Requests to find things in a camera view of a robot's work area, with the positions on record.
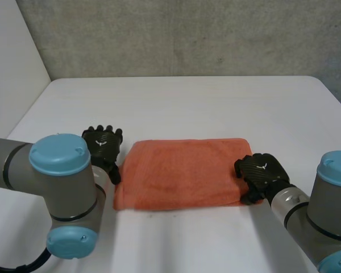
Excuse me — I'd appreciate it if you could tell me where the black cable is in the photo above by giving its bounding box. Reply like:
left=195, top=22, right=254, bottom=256
left=0, top=247, right=55, bottom=273

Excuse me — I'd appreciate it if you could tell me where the coral towel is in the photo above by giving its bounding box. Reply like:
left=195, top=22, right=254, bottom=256
left=113, top=137, right=264, bottom=212

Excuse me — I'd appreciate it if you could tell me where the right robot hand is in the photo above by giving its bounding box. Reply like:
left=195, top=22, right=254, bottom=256
left=234, top=152, right=292, bottom=205

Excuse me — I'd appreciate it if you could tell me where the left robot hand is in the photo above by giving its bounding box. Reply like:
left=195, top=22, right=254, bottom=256
left=81, top=124, right=123, bottom=186

